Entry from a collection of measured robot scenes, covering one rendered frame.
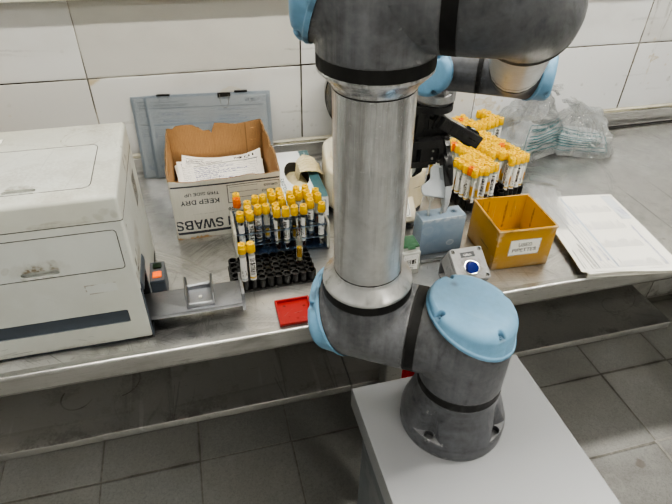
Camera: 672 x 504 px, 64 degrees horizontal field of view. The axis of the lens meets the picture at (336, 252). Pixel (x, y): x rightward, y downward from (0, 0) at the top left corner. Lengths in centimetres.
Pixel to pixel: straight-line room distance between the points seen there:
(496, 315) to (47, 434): 137
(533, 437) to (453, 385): 19
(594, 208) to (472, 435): 83
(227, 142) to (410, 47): 101
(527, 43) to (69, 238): 69
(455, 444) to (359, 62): 52
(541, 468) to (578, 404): 137
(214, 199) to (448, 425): 71
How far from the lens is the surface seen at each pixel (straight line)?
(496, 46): 48
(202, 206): 122
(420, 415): 79
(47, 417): 181
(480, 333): 66
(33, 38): 146
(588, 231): 138
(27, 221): 90
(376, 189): 56
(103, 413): 176
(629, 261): 132
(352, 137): 54
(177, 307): 103
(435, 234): 116
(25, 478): 206
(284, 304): 106
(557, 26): 51
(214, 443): 194
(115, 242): 91
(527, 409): 89
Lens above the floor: 159
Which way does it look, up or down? 37 degrees down
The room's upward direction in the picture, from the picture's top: 1 degrees clockwise
